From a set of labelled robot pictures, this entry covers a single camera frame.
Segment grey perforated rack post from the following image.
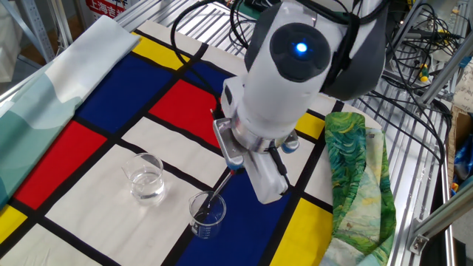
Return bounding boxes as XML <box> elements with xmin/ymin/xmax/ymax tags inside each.
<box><xmin>0</xmin><ymin>0</ymin><xmax>56</xmax><ymax>64</ymax></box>

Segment glass dropper with red bulb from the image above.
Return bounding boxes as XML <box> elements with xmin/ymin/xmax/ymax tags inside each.
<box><xmin>205</xmin><ymin>168</ymin><xmax>237</xmax><ymax>217</ymax></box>

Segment silver wrist camera blue caps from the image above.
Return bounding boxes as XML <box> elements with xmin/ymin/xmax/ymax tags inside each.
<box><xmin>212</xmin><ymin>117</ymin><xmax>301</xmax><ymax>171</ymax></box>

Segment Mondrian colour block cloth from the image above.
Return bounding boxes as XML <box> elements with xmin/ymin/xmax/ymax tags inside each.
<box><xmin>0</xmin><ymin>20</ymin><xmax>381</xmax><ymax>266</ymax></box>

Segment blue plastic bag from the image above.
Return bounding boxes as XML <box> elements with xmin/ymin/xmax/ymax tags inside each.
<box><xmin>452</xmin><ymin>132</ymin><xmax>473</xmax><ymax>185</ymax></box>

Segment red sign white characters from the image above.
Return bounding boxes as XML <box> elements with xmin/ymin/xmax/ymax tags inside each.
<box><xmin>85</xmin><ymin>0</ymin><xmax>129</xmax><ymax>19</ymax></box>

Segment glass beaker with water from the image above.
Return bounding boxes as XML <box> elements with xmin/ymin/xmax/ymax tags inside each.
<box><xmin>121</xmin><ymin>152</ymin><xmax>166</xmax><ymax>207</ymax></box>

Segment white plastic bag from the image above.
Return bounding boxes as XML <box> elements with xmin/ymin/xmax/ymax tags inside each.
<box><xmin>0</xmin><ymin>0</ymin><xmax>23</xmax><ymax>84</ymax></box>

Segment green cutting mat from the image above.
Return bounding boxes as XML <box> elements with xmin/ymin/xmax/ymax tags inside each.
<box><xmin>231</xmin><ymin>0</ymin><xmax>270</xmax><ymax>19</ymax></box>

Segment brown cardboard box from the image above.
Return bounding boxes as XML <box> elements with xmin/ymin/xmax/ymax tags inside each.
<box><xmin>445</xmin><ymin>105</ymin><xmax>473</xmax><ymax>185</ymax></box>

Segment teal and white cloth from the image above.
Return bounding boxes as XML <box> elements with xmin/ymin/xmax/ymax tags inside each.
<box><xmin>0</xmin><ymin>14</ymin><xmax>141</xmax><ymax>210</ymax></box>

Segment empty printed glass beaker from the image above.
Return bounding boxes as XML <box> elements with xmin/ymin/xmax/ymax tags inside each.
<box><xmin>188</xmin><ymin>190</ymin><xmax>228</xmax><ymax>240</ymax></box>

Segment tangled black cables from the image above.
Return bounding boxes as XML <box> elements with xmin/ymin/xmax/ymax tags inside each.
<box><xmin>350</xmin><ymin>0</ymin><xmax>455</xmax><ymax>167</ymax></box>

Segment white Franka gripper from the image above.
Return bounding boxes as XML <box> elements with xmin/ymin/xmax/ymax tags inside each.
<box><xmin>233</xmin><ymin>146</ymin><xmax>292</xmax><ymax>205</ymax></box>

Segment beige floral fabric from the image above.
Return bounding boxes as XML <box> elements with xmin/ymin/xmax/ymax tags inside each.
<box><xmin>452</xmin><ymin>58</ymin><xmax>473</xmax><ymax>112</ymax></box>

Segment aluminium frame beam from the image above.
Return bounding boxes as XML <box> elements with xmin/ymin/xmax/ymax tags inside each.
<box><xmin>417</xmin><ymin>44</ymin><xmax>473</xmax><ymax>108</ymax></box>
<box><xmin>406</xmin><ymin>184</ymin><xmax>473</xmax><ymax>256</ymax></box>

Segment green painting print cloth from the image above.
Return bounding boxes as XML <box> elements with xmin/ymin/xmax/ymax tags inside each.
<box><xmin>319</xmin><ymin>112</ymin><xmax>397</xmax><ymax>266</ymax></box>

